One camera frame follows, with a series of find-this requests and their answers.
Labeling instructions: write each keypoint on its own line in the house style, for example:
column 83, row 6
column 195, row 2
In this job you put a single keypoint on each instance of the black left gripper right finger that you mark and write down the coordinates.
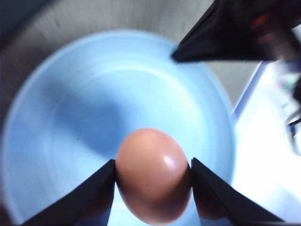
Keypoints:
column 214, row 198

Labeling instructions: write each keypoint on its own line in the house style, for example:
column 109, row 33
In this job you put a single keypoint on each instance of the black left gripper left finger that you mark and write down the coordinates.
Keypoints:
column 88, row 205

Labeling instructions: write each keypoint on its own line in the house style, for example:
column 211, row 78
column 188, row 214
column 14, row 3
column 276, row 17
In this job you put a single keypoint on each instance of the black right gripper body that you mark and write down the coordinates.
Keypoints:
column 285, row 33

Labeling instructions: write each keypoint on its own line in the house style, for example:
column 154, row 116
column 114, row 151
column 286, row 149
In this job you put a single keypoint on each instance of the brown egg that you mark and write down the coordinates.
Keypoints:
column 153, row 176

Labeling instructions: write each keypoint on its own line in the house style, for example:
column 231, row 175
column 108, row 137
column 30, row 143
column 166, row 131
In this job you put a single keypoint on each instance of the blue plate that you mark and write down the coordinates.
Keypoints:
column 75, row 105

